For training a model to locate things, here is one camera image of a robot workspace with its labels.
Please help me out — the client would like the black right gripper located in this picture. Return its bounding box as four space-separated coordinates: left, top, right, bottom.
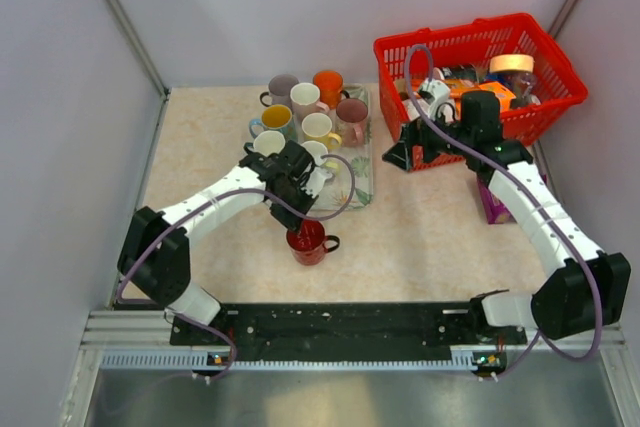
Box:
382 102 473 173

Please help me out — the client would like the lime green faceted mug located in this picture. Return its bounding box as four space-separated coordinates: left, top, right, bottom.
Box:
301 141 340 174

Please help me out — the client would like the dark green mug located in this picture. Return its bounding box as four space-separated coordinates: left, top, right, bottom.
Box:
243 130 286 156

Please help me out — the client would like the red mug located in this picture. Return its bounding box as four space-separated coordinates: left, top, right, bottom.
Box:
286 220 341 266

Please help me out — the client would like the yellow mug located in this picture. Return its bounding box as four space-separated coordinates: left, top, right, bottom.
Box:
301 112 343 150

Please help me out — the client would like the light blue butterfly mug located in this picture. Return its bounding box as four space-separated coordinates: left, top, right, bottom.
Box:
248 104 298 142

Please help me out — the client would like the pink ghost pattern mug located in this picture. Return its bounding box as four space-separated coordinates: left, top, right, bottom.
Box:
335 98 369 147

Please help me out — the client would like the pale pink faceted mug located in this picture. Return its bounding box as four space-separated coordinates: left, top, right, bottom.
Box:
290 82 330 122

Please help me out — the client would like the lilac purple mug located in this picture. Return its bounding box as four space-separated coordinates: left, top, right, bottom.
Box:
259 74 299 108

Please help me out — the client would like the orange mug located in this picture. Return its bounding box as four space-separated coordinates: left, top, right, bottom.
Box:
313 70 350 110

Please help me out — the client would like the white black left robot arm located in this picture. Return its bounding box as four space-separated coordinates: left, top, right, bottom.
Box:
117 141 324 344

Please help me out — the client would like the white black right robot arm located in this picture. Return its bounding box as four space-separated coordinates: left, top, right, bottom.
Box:
383 91 631 343

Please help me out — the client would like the white plastic bag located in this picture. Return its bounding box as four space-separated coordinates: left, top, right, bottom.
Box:
403 99 421 122

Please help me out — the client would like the orange rectangular box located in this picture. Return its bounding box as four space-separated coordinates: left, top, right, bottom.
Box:
443 79 478 99

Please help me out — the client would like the floral white serving tray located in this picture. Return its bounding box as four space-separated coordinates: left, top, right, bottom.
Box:
290 84 374 210

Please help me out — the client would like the black printed can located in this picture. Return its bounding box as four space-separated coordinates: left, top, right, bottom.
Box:
432 64 479 83

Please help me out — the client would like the orange snack box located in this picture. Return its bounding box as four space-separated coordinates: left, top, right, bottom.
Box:
479 81 516 112

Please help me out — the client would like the red plastic basket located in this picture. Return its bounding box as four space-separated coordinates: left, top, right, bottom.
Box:
374 13 588 171

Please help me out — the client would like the masking tape roll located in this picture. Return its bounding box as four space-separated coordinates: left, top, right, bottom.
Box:
489 54 535 74

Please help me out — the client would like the purple snack packet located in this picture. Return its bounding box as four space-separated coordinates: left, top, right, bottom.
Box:
476 177 514 225

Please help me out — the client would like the clear plastic bottle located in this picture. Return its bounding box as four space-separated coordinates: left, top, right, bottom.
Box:
502 71 541 110

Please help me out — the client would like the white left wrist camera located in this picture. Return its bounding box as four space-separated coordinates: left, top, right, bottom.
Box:
303 167 334 198

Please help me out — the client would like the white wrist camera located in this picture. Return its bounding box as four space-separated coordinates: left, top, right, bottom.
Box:
303 167 334 198
417 79 450 120

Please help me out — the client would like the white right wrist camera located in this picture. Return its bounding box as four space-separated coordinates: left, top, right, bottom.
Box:
417 79 450 120

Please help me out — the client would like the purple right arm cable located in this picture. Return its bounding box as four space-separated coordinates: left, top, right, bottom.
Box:
404 44 604 381

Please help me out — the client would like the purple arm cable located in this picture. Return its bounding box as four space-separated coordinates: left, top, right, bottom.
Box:
404 44 604 381
115 154 356 383

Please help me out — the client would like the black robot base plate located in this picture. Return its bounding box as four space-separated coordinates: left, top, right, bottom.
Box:
169 301 529 362

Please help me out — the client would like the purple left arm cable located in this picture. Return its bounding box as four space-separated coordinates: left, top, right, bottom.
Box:
115 154 356 383

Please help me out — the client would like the aluminium rail frame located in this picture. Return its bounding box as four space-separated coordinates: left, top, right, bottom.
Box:
60 302 639 426

